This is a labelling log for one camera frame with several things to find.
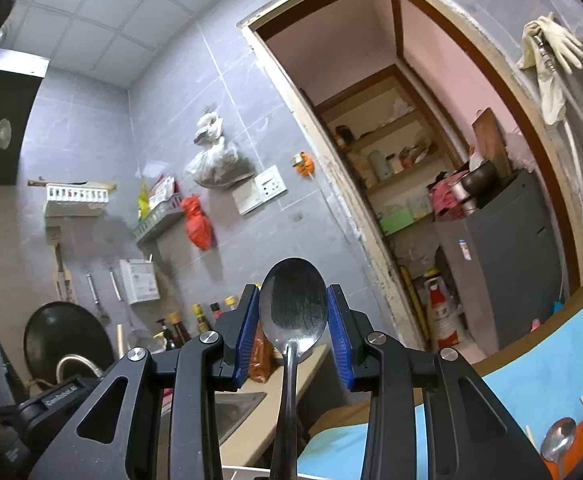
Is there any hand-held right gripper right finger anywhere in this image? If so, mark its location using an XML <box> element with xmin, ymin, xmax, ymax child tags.
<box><xmin>327</xmin><ymin>285</ymin><xmax>542</xmax><ymax>480</ymax></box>

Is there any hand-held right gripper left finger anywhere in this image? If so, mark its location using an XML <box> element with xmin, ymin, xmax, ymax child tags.
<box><xmin>29</xmin><ymin>284</ymin><xmax>262</xmax><ymax>480</ymax></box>

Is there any oval metal spoon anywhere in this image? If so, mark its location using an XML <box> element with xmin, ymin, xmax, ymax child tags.
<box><xmin>258</xmin><ymin>257</ymin><xmax>329</xmax><ymax>480</ymax></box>

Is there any round metal spoon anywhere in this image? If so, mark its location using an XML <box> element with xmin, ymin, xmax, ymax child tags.
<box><xmin>541</xmin><ymin>417</ymin><xmax>577</xmax><ymax>480</ymax></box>

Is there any red spice bag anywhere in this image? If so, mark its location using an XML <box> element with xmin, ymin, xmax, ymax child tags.
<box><xmin>249</xmin><ymin>325</ymin><xmax>275</xmax><ymax>383</ymax></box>

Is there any slim dark sauce bottle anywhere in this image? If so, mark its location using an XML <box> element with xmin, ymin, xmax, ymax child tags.
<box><xmin>192</xmin><ymin>303</ymin><xmax>211</xmax><ymax>335</ymax></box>

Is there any curved metal faucet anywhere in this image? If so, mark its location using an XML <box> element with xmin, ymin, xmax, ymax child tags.
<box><xmin>56</xmin><ymin>355</ymin><xmax>103</xmax><ymax>381</ymax></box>

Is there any large soy sauce bottle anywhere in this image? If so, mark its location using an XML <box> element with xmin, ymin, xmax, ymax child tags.
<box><xmin>166</xmin><ymin>312</ymin><xmax>192</xmax><ymax>348</ymax></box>

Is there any stainless steel sink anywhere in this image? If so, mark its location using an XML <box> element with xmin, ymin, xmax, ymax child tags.
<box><xmin>212</xmin><ymin>390</ymin><xmax>267</xmax><ymax>441</ymax></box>

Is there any black wok pan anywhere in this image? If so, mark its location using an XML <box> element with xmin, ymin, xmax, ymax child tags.
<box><xmin>23</xmin><ymin>301</ymin><xmax>116</xmax><ymax>386</ymax></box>

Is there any dark pump bottle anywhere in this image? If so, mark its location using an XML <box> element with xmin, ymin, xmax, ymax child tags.
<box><xmin>154</xmin><ymin>317</ymin><xmax>175</xmax><ymax>353</ymax></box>

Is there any hanging metal utensil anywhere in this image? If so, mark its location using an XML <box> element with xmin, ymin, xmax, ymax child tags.
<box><xmin>86</xmin><ymin>271</ymin><xmax>110</xmax><ymax>323</ymax></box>

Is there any red plastic bag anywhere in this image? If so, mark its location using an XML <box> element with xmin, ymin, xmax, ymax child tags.
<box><xmin>180</xmin><ymin>195</ymin><xmax>215</xmax><ymax>252</ymax></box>

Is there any green box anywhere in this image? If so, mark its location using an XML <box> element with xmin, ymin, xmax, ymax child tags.
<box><xmin>379</xmin><ymin>210</ymin><xmax>415</xmax><ymax>235</ymax></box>

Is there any wooden spatula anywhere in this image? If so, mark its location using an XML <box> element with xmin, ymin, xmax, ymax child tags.
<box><xmin>46</xmin><ymin>225</ymin><xmax>75</xmax><ymax>303</ymax></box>

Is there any red white packet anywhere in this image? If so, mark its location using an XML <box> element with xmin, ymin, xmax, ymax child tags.
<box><xmin>149</xmin><ymin>174</ymin><xmax>178</xmax><ymax>211</ymax></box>

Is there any yellow green packet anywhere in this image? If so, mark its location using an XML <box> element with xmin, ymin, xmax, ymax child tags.
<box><xmin>138</xmin><ymin>180</ymin><xmax>152</xmax><ymax>221</ymax></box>

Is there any grey plastic bag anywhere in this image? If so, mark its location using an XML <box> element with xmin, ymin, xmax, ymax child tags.
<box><xmin>184</xmin><ymin>112</ymin><xmax>257</xmax><ymax>188</ymax></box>

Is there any pink cloth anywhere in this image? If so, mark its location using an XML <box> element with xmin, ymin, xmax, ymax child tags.
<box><xmin>427</xmin><ymin>172</ymin><xmax>467</xmax><ymax>213</ymax></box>

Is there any green thermos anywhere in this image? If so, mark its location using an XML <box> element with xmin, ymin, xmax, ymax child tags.
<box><xmin>369</xmin><ymin>151</ymin><xmax>392</xmax><ymax>181</ymax></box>

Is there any grey appliance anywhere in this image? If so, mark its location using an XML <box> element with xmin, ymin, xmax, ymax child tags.
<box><xmin>434</xmin><ymin>169</ymin><xmax>567</xmax><ymax>356</ymax></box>

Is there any striped blanket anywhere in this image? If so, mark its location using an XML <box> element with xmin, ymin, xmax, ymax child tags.
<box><xmin>296</xmin><ymin>290</ymin><xmax>583</xmax><ymax>480</ymax></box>

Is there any dark metal bowl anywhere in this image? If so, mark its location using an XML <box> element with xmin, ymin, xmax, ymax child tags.
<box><xmin>459</xmin><ymin>160</ymin><xmax>498</xmax><ymax>196</ymax></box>

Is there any wooden shelving unit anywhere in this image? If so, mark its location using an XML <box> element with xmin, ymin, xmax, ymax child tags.
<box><xmin>316</xmin><ymin>65</ymin><xmax>452</xmax><ymax>241</ymax></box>

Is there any wooden cutting board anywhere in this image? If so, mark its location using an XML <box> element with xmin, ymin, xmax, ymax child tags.
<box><xmin>471</xmin><ymin>108</ymin><xmax>512</xmax><ymax>176</ymax></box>

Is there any black range hood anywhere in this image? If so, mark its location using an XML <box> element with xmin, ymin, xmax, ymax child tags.
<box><xmin>0</xmin><ymin>49</ymin><xmax>50</xmax><ymax>186</ymax></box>

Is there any beige rubber glove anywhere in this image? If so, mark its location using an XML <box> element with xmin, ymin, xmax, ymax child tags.
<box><xmin>516</xmin><ymin>22</ymin><xmax>567</xmax><ymax>126</ymax></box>

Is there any white rubber glove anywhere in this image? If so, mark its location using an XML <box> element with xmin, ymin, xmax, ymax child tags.
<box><xmin>539</xmin><ymin>12</ymin><xmax>583</xmax><ymax>73</ymax></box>

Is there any hanging wire strainer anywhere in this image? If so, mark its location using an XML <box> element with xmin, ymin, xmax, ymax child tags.
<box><xmin>109</xmin><ymin>269</ymin><xmax>157</xmax><ymax>356</ymax></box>

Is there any white wall box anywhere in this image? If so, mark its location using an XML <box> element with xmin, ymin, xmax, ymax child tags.
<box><xmin>119</xmin><ymin>258</ymin><xmax>160</xmax><ymax>305</ymax></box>

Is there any white wall switch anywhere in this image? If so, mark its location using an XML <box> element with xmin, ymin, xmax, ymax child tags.
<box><xmin>232</xmin><ymin>182</ymin><xmax>265</xmax><ymax>216</ymax></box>

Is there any grey wall shelf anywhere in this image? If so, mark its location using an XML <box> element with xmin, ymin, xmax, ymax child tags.
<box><xmin>134</xmin><ymin>195</ymin><xmax>187</xmax><ymax>246</ymax></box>

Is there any white wall socket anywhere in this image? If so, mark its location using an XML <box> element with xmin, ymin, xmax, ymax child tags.
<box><xmin>254</xmin><ymin>165</ymin><xmax>288</xmax><ymax>198</ymax></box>

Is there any wooden door frame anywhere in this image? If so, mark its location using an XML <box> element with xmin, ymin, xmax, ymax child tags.
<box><xmin>236</xmin><ymin>0</ymin><xmax>583</xmax><ymax>356</ymax></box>

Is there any white wall basket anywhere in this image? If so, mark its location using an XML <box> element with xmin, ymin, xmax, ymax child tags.
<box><xmin>45</xmin><ymin>184</ymin><xmax>110</xmax><ymax>217</ymax></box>

